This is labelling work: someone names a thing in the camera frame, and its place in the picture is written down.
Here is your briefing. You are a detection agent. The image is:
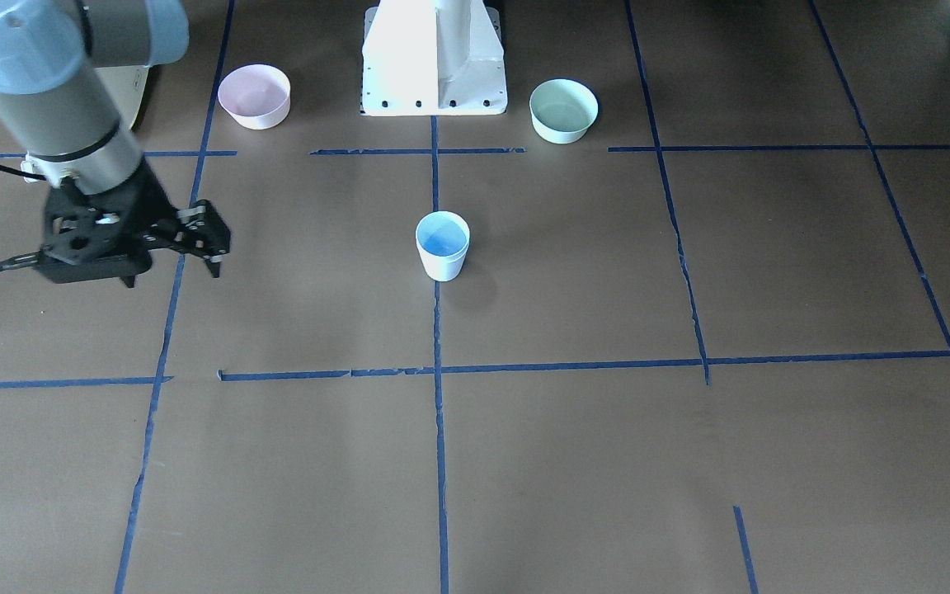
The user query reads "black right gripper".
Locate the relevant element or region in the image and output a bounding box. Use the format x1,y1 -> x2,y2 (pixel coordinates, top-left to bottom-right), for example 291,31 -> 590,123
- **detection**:
34,161 -> 233,289

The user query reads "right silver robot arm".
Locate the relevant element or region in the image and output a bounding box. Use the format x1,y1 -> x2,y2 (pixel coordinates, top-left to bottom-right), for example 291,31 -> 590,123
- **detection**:
0,1 -> 231,287

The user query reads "cream white toaster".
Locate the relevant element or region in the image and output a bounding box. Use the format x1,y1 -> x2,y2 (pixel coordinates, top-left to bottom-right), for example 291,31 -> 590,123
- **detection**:
95,65 -> 151,130

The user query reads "pink bowl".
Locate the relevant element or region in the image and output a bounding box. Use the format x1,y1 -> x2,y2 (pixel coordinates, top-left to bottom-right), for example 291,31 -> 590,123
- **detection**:
216,64 -> 293,130

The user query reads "mint green bowl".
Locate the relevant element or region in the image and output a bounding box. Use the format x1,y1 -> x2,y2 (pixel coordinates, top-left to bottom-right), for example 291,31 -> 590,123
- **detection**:
529,78 -> 600,145

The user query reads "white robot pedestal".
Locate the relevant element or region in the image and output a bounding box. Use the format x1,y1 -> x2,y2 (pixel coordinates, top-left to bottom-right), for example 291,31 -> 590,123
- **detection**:
360,1 -> 509,117

